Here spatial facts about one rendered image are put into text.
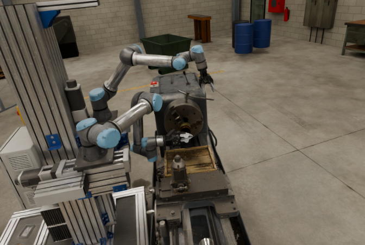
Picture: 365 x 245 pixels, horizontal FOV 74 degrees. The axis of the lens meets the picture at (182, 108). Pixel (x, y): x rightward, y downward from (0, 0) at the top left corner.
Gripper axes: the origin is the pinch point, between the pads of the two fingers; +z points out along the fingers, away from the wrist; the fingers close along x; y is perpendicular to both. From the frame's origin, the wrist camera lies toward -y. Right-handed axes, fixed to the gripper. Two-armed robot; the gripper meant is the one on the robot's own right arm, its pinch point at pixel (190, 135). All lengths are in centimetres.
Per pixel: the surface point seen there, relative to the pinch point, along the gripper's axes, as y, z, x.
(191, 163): 7.0, -1.7, -19.1
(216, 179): 35.8, 10.9, -10.6
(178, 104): -21.9, -5.7, 15.9
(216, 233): 64, 5, -22
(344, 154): -85, 196, -108
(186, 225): 57, -10, -21
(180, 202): 45.4, -12.3, -15.5
